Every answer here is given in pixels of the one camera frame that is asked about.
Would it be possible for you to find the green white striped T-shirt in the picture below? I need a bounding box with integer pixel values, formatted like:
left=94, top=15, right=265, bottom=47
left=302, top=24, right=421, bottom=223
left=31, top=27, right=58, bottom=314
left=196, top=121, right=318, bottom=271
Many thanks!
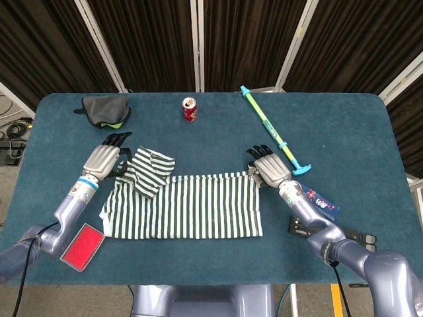
left=98, top=146, right=264, bottom=239

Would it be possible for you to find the white framed dark partition panel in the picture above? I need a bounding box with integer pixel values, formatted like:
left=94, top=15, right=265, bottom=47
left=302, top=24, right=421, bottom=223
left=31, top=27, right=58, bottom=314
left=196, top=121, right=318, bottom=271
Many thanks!
left=197, top=0, right=321, bottom=94
left=378, top=61, right=423, bottom=179
left=0, top=0, right=128, bottom=112
left=74, top=0, right=201, bottom=94
left=276, top=0, right=423, bottom=100
left=0, top=81, right=36, bottom=120

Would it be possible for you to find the grey cloth with green lining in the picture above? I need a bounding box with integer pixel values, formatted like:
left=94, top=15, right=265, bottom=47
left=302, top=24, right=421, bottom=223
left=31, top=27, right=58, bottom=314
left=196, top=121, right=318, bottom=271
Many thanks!
left=73, top=94, right=132, bottom=130

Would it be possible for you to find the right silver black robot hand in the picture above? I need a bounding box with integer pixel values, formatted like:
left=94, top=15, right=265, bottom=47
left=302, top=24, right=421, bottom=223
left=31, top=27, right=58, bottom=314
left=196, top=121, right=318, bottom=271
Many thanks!
left=246, top=144, right=293, bottom=189

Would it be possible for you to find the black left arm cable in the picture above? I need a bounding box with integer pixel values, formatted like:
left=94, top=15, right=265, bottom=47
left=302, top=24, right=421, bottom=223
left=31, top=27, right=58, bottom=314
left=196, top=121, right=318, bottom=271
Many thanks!
left=11, top=221, right=62, bottom=317

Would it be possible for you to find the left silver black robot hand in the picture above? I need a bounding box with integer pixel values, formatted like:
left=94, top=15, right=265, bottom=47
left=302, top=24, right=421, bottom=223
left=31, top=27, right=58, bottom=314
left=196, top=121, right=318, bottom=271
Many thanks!
left=81, top=131, right=134, bottom=181

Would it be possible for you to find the white table leg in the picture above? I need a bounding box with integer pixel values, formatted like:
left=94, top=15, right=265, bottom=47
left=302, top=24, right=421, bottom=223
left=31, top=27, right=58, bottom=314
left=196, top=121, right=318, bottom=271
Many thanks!
left=289, top=283, right=299, bottom=317

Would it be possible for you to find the red rectangular card case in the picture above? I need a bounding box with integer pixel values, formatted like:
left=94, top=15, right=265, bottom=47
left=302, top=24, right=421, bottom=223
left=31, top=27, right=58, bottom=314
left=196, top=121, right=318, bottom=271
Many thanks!
left=59, top=223, right=106, bottom=272

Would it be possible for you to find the black folding stand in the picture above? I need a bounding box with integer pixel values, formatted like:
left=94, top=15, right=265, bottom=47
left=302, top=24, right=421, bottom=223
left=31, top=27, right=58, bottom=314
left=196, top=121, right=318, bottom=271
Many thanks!
left=289, top=215, right=377, bottom=254

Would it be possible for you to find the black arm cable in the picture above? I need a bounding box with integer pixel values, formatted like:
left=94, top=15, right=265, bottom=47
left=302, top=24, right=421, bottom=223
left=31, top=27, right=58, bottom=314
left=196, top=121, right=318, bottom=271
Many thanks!
left=11, top=221, right=62, bottom=317
left=329, top=260, right=354, bottom=317

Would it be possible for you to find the red soda can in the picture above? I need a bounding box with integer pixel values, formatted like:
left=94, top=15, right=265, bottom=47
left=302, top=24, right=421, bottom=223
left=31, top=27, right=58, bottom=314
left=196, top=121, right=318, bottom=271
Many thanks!
left=181, top=96, right=199, bottom=122

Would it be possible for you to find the white metal rack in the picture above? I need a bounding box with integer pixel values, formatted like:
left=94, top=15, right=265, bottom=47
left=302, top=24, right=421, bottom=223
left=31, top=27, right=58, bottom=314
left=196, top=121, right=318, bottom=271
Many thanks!
left=405, top=176, right=423, bottom=212

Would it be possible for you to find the teal yellow toy stick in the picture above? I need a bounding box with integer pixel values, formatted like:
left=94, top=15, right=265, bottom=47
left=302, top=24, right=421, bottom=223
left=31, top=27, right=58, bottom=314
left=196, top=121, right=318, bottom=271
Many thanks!
left=239, top=85, right=313, bottom=176

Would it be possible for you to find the grey robot torso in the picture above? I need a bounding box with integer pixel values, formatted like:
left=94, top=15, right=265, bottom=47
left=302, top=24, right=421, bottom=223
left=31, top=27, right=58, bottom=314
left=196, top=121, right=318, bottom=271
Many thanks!
left=130, top=284, right=275, bottom=317

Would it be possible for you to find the black floor power box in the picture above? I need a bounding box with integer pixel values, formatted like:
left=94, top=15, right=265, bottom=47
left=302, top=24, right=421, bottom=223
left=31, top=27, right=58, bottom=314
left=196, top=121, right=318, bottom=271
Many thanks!
left=0, top=140, right=27, bottom=166

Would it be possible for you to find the dark blue printed box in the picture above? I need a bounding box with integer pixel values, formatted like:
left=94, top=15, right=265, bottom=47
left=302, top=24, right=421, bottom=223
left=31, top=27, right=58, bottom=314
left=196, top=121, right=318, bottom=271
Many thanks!
left=302, top=184, right=340, bottom=223

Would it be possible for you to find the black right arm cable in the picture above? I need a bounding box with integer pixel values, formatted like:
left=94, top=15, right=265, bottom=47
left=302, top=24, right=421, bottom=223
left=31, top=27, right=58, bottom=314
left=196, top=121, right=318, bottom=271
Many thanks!
left=329, top=260, right=354, bottom=317

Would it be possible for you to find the black coiled floor cable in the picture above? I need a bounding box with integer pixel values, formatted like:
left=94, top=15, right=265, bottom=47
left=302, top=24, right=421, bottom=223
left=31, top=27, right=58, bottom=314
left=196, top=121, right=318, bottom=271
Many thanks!
left=5, top=119, right=32, bottom=139

